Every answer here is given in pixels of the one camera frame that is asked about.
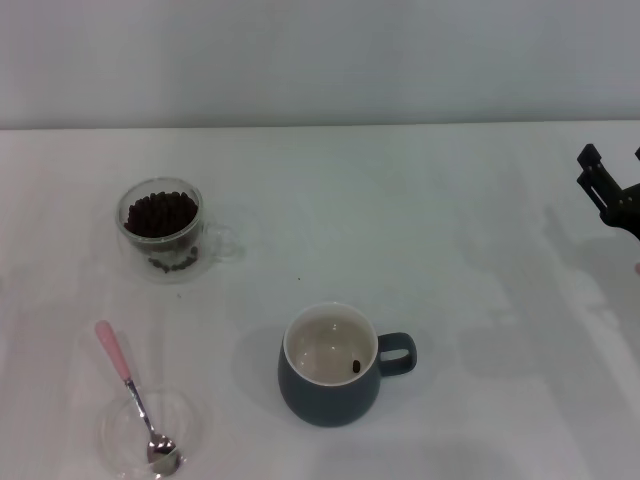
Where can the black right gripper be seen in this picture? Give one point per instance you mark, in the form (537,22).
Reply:
(627,210)

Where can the dark coffee beans pile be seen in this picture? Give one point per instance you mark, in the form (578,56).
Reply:
(160,215)

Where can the dark blue ceramic mug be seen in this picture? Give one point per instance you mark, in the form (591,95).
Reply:
(325,400)

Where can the clear glass saucer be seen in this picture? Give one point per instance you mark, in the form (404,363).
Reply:
(187,430)

